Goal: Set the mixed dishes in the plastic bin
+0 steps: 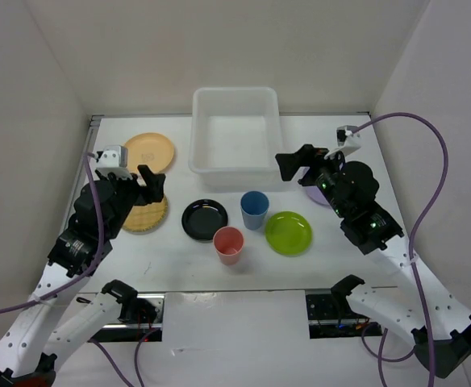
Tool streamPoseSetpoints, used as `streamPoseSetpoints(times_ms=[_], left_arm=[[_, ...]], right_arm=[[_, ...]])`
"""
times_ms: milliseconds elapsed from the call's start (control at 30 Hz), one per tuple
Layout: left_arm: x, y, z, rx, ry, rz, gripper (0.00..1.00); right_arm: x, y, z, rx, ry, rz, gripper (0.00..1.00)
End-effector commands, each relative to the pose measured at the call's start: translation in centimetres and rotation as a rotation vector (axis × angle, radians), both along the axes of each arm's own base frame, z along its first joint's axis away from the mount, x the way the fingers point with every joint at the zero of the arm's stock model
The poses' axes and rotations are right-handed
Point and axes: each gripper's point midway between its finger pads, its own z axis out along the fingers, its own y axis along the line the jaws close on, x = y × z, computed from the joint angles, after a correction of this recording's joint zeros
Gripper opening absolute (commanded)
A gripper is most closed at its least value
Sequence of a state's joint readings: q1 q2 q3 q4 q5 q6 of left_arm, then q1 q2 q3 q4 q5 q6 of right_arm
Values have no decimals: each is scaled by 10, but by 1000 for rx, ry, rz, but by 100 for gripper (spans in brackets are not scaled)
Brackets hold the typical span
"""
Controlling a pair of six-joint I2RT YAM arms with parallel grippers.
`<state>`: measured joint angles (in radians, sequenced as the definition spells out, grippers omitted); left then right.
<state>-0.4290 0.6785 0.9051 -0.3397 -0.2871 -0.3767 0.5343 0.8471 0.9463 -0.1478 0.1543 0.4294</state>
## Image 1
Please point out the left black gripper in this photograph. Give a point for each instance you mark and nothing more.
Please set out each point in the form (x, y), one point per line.
(153, 191)

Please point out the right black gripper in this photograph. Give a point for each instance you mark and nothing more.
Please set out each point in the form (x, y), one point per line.
(306, 156)

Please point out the yellow woven pattern plate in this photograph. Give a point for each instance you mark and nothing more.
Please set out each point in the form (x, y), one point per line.
(144, 219)

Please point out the purple plastic plate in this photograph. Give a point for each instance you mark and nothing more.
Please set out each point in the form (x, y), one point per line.
(316, 195)

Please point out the orange plastic plate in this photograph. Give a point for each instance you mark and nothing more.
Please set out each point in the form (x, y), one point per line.
(152, 149)

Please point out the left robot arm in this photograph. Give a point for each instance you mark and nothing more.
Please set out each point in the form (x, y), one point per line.
(37, 345)

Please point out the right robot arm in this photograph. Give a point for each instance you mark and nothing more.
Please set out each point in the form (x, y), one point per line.
(424, 314)

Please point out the white plastic bin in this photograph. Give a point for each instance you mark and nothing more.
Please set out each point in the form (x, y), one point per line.
(235, 135)

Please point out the black plate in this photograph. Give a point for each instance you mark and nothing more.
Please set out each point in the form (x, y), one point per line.
(202, 218)

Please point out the blue plastic cup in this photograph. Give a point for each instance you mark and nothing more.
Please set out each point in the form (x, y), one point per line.
(254, 206)

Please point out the green plastic plate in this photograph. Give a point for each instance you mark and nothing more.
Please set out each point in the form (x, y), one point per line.
(288, 233)

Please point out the pink plastic cup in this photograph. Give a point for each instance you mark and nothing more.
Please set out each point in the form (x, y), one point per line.
(228, 243)

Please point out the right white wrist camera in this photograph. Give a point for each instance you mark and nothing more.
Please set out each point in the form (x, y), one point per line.
(348, 141)

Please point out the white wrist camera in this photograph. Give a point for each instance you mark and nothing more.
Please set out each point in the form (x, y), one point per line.
(112, 156)
(348, 141)

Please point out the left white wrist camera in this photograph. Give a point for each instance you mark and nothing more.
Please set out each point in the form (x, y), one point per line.
(112, 156)

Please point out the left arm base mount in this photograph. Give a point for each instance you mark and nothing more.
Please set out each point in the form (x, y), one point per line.
(147, 315)

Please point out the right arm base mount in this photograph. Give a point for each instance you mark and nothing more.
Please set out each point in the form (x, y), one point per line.
(327, 319)

